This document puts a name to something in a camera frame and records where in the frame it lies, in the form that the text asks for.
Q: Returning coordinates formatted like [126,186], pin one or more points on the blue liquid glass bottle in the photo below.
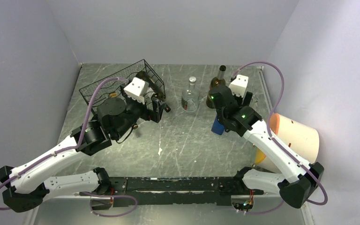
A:
[217,127]

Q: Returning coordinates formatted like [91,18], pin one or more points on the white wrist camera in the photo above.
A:
[137,89]
[238,85]

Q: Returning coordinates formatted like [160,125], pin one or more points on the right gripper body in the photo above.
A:
[246,99]

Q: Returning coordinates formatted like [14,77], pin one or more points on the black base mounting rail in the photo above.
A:
[174,190]

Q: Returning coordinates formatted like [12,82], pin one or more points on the clear bottle red label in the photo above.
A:
[254,102]

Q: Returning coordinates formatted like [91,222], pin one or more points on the cream drum orange lid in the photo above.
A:
[302,139]

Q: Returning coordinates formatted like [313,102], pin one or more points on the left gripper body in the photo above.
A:
[148,114]

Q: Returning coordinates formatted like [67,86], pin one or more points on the dark green labelled wine bottle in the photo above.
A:
[158,89]

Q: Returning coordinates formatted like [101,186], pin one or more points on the tall dark wine bottle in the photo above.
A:
[216,81]

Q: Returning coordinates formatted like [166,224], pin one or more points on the square black-capped liquor bottle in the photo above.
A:
[113,95]

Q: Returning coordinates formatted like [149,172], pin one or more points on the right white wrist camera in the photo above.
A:
[238,85]

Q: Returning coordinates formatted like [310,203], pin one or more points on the black wire wine rack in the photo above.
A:
[114,86]

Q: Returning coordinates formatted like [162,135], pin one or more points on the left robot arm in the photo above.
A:
[35,182]

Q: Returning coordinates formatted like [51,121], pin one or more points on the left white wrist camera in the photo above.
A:
[137,89]

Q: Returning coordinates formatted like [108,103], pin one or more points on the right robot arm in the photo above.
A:
[297,179]

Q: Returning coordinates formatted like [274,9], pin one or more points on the clear round silver-capped bottle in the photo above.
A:
[190,96]

